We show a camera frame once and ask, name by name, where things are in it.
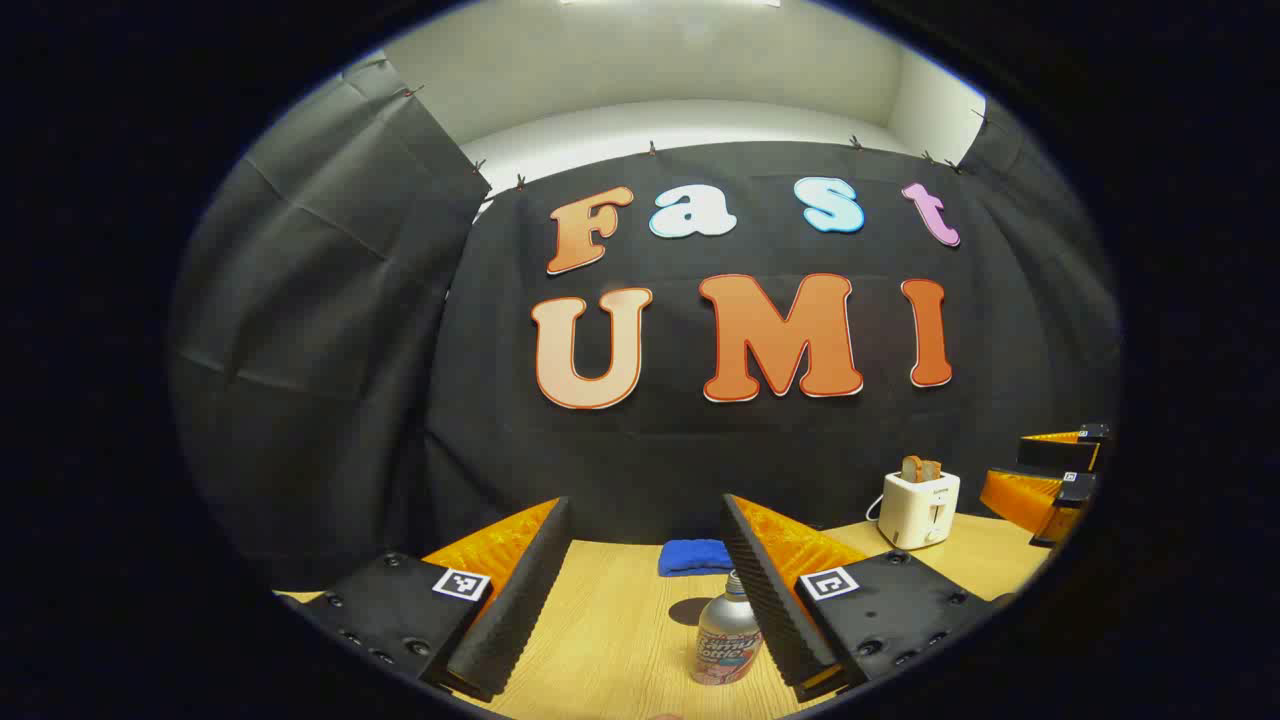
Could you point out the silver water bottle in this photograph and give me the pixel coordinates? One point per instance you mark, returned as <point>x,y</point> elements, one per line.
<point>725,645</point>

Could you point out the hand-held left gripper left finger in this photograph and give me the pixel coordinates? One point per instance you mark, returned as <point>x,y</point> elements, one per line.
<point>520,600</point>

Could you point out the blue folded towel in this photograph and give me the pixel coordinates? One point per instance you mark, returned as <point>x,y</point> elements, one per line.
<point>695,556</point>

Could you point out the black backdrop cloth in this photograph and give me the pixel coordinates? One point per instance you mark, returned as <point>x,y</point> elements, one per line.
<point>700,460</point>

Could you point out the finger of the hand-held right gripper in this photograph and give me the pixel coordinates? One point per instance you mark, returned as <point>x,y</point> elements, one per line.
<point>1025,492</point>
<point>1060,452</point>

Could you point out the white toaster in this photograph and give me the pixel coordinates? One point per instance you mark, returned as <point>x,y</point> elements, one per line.
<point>918,512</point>

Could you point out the dark round coaster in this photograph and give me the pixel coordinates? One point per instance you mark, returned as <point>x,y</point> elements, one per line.
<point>688,610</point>

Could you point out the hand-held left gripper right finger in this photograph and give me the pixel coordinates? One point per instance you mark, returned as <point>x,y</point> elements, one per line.
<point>765,600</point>

